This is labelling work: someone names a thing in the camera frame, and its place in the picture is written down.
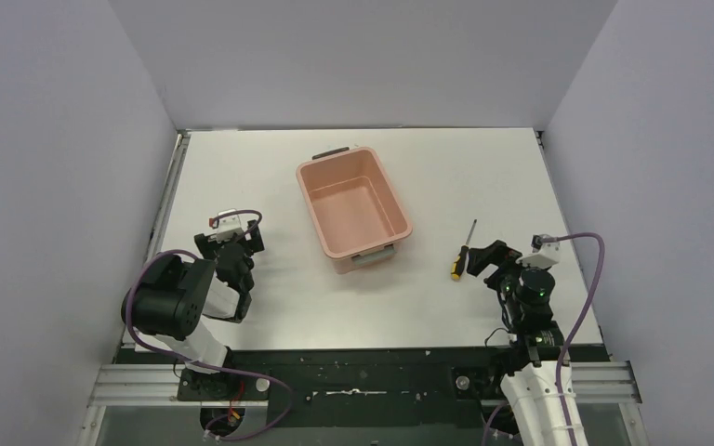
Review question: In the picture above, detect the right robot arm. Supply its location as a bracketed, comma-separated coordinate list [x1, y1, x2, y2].
[462, 235, 588, 445]

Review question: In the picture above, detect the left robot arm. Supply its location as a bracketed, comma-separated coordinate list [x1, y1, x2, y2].
[121, 211, 265, 400]

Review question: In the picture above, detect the pink plastic bin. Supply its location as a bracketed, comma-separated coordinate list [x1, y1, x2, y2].
[296, 147, 413, 274]

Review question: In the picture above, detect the yellow black handled screwdriver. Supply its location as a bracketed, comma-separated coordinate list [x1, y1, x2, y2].
[450, 218, 478, 282]

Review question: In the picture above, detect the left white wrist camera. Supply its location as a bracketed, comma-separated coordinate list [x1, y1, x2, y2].
[208, 209, 244, 243]

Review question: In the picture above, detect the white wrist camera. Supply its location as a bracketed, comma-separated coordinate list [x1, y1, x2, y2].
[516, 234, 561, 269]
[208, 209, 244, 243]

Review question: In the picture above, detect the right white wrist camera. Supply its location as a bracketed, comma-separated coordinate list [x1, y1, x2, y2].
[516, 234, 561, 269]

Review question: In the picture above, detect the aluminium frame rail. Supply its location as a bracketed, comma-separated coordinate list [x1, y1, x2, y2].
[88, 362, 641, 408]

